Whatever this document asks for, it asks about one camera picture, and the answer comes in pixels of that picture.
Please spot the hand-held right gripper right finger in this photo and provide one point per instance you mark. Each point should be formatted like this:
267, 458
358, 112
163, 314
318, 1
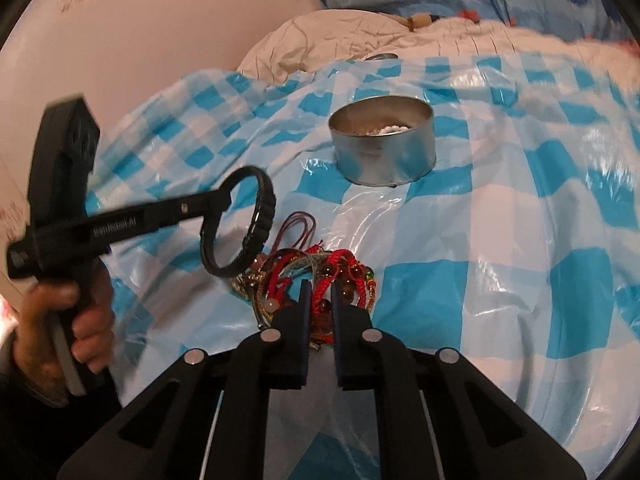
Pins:
336, 315

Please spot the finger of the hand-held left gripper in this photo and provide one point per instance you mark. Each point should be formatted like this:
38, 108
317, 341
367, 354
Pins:
190, 207

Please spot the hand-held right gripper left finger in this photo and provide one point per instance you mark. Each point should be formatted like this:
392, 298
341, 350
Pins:
302, 310

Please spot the round metal tin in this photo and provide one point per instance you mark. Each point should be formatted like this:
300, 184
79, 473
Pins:
380, 160

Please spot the person's left forearm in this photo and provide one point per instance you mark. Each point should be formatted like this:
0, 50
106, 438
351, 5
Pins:
45, 435

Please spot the person's left hand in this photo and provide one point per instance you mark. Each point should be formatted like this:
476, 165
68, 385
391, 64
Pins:
92, 320

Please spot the blue white checked plastic sheet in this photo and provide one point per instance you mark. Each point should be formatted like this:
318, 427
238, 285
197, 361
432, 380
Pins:
500, 210

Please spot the white striped duvet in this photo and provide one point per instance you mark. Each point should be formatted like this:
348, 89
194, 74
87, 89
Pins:
325, 40

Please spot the round metal lid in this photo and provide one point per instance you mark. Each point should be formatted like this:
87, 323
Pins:
381, 57

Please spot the tan wooden object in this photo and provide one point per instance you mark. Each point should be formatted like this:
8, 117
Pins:
419, 22

